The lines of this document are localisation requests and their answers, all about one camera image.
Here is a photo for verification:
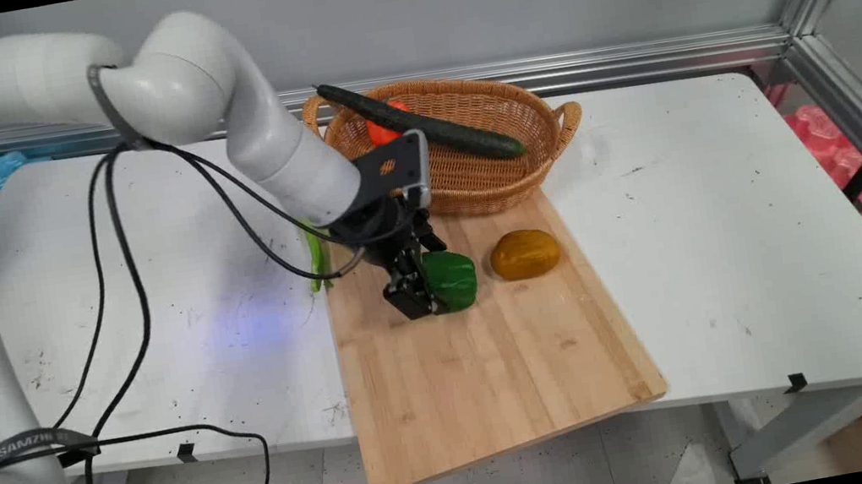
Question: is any grey table leg frame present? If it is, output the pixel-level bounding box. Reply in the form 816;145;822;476
714;379;862;484

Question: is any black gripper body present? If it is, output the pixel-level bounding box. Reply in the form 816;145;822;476
325;188;451;291

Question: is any dark green cucumber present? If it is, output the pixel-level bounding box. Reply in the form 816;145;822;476
313;55;528;188

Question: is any horizontal aluminium frame rail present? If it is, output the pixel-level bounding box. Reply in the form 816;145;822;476
0;9;795;178

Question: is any brown potato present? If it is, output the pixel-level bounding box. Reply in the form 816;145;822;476
487;224;565;285

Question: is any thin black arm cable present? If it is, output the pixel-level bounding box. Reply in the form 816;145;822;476
14;151;150;432

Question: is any wooden cutting board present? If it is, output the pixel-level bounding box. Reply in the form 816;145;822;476
313;172;679;484

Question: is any green celery bunch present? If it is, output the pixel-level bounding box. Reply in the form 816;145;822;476
297;215;337;295

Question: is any woven wicker basket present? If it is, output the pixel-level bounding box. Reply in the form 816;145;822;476
299;55;595;240

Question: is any orange-red tomato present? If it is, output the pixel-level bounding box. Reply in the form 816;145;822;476
363;97;417;148

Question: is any plain grey cable strap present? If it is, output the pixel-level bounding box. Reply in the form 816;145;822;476
85;57;155;157

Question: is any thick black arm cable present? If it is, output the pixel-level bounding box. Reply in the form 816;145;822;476
36;110;400;484

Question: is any green bell pepper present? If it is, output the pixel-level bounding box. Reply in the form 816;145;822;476
419;245;483;317

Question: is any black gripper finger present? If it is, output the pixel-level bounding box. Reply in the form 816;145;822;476
379;250;444;324
413;221;448;258

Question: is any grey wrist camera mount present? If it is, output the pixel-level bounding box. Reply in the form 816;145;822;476
346;128;439;220

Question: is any grey velcro strap with print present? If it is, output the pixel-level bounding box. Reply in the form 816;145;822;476
0;421;102;478

